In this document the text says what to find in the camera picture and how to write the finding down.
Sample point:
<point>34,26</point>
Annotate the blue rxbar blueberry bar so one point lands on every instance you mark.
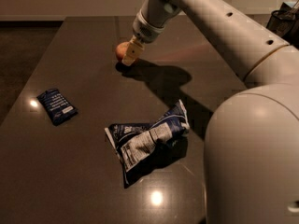
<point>58,108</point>

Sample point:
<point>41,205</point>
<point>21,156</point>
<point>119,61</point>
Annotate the black mesh container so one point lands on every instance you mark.
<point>282,20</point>

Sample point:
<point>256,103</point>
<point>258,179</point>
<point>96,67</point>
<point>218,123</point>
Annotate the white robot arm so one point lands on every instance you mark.
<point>251,151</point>

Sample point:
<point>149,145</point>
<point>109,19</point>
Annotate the white ribbed gripper body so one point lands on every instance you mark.
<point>146,29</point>

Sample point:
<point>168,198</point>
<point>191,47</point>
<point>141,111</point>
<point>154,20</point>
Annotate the crumpled blue chip bag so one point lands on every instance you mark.
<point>142,147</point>

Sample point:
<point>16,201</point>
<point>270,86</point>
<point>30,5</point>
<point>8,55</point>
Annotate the red yellow apple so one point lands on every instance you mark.
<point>120,54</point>

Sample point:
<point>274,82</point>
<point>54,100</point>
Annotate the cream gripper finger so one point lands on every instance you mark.
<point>133,51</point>

